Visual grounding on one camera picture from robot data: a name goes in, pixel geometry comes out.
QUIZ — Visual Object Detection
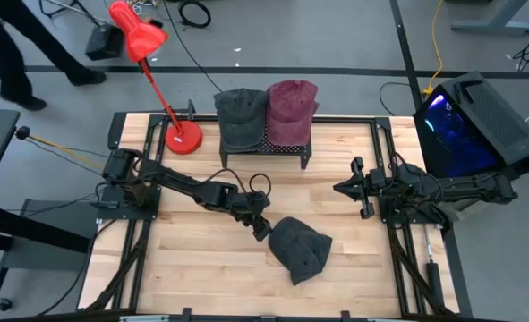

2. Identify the black metal table frame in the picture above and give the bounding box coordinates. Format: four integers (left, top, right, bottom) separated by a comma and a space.
76, 101, 474, 322

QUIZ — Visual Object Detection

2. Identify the black perforated metal shelf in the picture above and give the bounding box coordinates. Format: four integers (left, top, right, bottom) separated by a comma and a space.
218, 129, 313, 170

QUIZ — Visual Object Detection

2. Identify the person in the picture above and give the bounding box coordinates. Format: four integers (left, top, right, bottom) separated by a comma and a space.
0, 0, 108, 113

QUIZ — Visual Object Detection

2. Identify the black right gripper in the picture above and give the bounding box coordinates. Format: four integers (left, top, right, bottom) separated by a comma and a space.
334, 156, 387, 220

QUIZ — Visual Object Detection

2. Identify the black case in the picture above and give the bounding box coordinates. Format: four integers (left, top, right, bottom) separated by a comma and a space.
84, 22, 126, 62

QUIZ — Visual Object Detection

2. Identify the black strut cylinder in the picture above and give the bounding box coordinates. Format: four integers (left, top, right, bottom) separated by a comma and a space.
422, 225, 448, 306

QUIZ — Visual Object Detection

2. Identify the grey desk base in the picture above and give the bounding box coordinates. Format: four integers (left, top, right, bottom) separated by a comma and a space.
450, 0, 529, 35

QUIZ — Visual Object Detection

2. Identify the black cable loop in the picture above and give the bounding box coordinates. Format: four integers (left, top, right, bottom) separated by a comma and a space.
378, 81, 424, 118

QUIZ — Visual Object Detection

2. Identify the yellow cable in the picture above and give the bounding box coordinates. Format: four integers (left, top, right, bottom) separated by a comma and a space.
27, 133, 113, 172
422, 0, 446, 97

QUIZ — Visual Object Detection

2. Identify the coiled black cable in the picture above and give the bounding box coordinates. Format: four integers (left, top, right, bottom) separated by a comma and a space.
177, 0, 213, 30

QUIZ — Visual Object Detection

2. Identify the black computer tower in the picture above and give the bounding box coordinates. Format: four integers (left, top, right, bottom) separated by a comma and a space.
414, 71, 529, 203

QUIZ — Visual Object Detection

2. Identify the black lamp cable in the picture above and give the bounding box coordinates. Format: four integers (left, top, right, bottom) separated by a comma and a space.
162, 0, 224, 93

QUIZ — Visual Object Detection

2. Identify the red desk lamp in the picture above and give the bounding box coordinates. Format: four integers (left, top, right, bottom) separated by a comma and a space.
108, 0, 204, 156

